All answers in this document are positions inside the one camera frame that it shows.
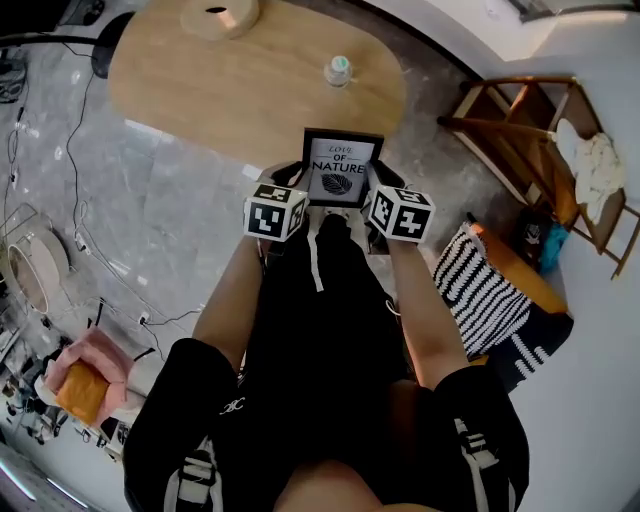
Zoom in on crumpled white cloth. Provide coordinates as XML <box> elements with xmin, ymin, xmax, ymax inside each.
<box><xmin>555</xmin><ymin>118</ymin><xmax>627</xmax><ymax>224</ymax></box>

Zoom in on orange seat cushion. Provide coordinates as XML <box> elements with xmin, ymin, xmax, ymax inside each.
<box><xmin>469</xmin><ymin>224</ymin><xmax>569</xmax><ymax>314</ymax></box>

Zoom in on black cushion white pattern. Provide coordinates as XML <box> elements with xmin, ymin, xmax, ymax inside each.
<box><xmin>479</xmin><ymin>299</ymin><xmax>575</xmax><ymax>396</ymax></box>

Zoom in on person's right forearm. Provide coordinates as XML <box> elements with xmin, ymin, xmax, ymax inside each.
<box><xmin>387</xmin><ymin>238</ymin><xmax>474</xmax><ymax>389</ymax></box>

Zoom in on person's left forearm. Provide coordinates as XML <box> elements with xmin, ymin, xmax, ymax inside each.
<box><xmin>192</xmin><ymin>233</ymin><xmax>267</xmax><ymax>374</ymax></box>

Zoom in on person's black shirt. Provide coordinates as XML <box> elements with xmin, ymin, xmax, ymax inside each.
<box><xmin>122</xmin><ymin>337</ymin><xmax>531</xmax><ymax>512</ymax></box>

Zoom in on round wooden holder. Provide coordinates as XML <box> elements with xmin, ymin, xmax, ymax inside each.
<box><xmin>179</xmin><ymin>0</ymin><xmax>261</xmax><ymax>42</ymax></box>

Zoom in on clear plastic water bottle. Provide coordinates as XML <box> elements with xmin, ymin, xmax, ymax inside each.
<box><xmin>323</xmin><ymin>54</ymin><xmax>357</xmax><ymax>90</ymax></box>

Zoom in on pink armchair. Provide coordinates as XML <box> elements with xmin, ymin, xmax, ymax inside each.
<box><xmin>44</xmin><ymin>327</ymin><xmax>146</xmax><ymax>426</ymax></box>

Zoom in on teal cloth item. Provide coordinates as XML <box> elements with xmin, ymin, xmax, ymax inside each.
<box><xmin>539</xmin><ymin>224</ymin><xmax>569</xmax><ymax>274</ymax></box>

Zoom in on wooden shelf trolley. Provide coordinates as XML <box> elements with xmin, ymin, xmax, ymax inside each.
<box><xmin>437</xmin><ymin>74</ymin><xmax>640</xmax><ymax>281</ymax></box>

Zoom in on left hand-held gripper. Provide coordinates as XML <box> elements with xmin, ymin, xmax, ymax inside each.
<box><xmin>243</xmin><ymin>159</ymin><xmax>310</xmax><ymax>243</ymax></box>

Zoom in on round metal-framed side table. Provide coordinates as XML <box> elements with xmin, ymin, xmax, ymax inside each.
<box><xmin>0</xmin><ymin>202</ymin><xmax>71</xmax><ymax>316</ymax></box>

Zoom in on black bag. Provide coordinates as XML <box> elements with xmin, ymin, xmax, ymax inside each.
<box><xmin>514</xmin><ymin>209</ymin><xmax>551</xmax><ymax>266</ymax></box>

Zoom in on oval wooden table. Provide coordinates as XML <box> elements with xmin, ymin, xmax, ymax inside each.
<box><xmin>107</xmin><ymin>0</ymin><xmax>407</xmax><ymax>174</ymax></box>

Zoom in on black white striped cushion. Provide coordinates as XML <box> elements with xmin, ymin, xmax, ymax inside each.
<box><xmin>432</xmin><ymin>222</ymin><xmax>532</xmax><ymax>361</ymax></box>

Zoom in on black framed nature picture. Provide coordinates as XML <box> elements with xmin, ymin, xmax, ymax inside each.
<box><xmin>301</xmin><ymin>127</ymin><xmax>385</xmax><ymax>209</ymax></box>

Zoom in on person's black trousers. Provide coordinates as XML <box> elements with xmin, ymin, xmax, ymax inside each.
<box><xmin>239</xmin><ymin>214</ymin><xmax>416</xmax><ymax>466</ymax></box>

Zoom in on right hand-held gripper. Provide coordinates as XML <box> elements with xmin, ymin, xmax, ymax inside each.
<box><xmin>364</xmin><ymin>162</ymin><xmax>436</xmax><ymax>256</ymax></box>

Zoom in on black white harness strap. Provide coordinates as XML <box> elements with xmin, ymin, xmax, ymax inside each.
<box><xmin>164</xmin><ymin>439</ymin><xmax>224</xmax><ymax>512</ymax></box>
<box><xmin>452</xmin><ymin>417</ymin><xmax>501</xmax><ymax>512</ymax></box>

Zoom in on black power strip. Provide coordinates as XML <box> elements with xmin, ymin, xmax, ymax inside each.
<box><xmin>59</xmin><ymin>0</ymin><xmax>109</xmax><ymax>26</ymax></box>

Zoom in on black standing fan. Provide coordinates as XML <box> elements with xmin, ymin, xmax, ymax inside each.
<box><xmin>0</xmin><ymin>9</ymin><xmax>136</xmax><ymax>81</ymax></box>

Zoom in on person's white shoe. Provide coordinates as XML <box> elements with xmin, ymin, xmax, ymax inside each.
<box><xmin>307</xmin><ymin>204</ymin><xmax>365</xmax><ymax>224</ymax></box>

